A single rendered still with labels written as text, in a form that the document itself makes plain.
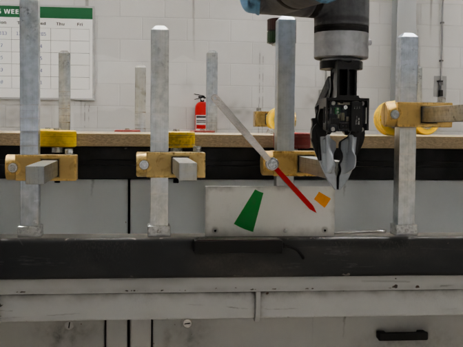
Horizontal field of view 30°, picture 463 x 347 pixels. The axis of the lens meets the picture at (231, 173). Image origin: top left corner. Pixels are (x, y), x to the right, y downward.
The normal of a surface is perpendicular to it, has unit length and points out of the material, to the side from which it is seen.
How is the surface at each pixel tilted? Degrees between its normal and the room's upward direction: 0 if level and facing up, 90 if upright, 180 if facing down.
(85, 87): 90
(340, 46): 89
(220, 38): 90
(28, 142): 90
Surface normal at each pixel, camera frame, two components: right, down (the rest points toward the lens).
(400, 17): 0.14, 0.05
